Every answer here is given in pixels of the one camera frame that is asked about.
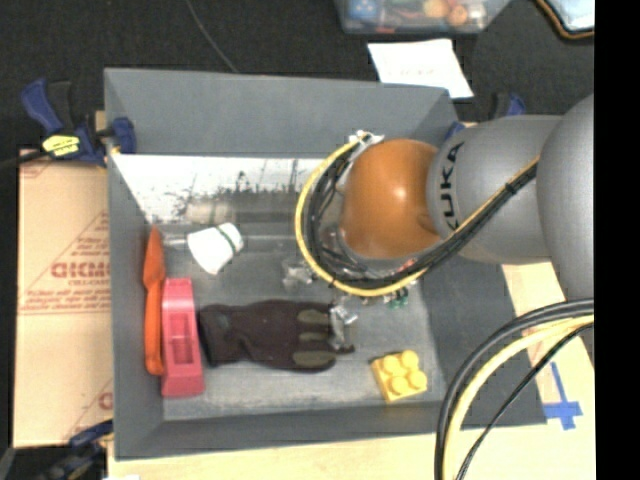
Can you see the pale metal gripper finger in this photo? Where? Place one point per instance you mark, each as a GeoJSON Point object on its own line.
{"type": "Point", "coordinates": [343, 322]}
{"type": "Point", "coordinates": [297, 274]}

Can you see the dark brown glove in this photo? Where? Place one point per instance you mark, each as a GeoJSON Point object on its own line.
{"type": "Point", "coordinates": [260, 333]}

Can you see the yellow toy brick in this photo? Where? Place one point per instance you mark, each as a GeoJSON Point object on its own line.
{"type": "Point", "coordinates": [400, 375]}

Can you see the white cup with green stripe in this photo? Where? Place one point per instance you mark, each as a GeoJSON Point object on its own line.
{"type": "Point", "coordinates": [214, 248]}

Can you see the pink plastic block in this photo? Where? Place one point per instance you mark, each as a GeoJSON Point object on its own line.
{"type": "Point", "coordinates": [180, 338]}

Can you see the orange plastic carrot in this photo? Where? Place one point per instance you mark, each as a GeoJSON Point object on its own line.
{"type": "Point", "coordinates": [153, 298]}

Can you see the grey metal bin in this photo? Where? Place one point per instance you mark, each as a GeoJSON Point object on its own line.
{"type": "Point", "coordinates": [280, 118]}

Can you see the brown cardboard board red print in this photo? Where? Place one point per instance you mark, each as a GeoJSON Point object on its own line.
{"type": "Point", "coordinates": [60, 268]}

